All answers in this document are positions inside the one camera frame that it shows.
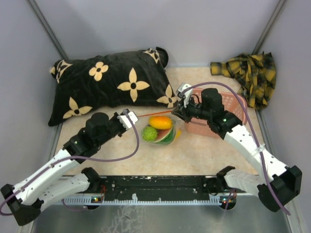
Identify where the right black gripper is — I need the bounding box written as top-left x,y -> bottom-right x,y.
173,93 -> 212,123

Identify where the orange toy fruit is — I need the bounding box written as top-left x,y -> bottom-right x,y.
149,116 -> 173,130

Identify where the pink plastic basket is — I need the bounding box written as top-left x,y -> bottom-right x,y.
184,88 -> 247,138

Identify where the clear zip top bag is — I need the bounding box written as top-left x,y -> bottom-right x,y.
138,111 -> 183,146

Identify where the watermelon slice toy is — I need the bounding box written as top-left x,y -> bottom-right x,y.
154,127 -> 176,145

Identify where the green bumpy toy fruit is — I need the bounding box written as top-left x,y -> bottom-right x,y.
142,126 -> 158,142

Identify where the yellow toy mango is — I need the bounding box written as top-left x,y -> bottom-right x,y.
175,130 -> 182,139

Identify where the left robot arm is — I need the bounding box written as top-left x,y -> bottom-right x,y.
0,109 -> 138,226

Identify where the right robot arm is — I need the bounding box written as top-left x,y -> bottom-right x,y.
172,83 -> 302,212

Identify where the black floral pillow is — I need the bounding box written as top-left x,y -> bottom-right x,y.
48,47 -> 177,127

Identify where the yellow plaid cloth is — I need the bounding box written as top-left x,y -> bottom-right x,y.
210,52 -> 276,110

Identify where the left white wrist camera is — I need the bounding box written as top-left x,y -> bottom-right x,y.
117,109 -> 138,131

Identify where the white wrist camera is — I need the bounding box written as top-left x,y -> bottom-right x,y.
176,83 -> 192,108
117,109 -> 138,131

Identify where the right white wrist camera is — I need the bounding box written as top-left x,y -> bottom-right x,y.
176,83 -> 192,108

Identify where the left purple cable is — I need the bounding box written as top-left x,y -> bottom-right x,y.
0,109 -> 140,216

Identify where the purple cable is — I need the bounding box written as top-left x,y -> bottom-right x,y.
0,109 -> 140,216
179,82 -> 291,216

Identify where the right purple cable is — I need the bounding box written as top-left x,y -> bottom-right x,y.
179,82 -> 291,216

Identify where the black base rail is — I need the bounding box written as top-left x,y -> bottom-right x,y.
72,174 -> 246,202

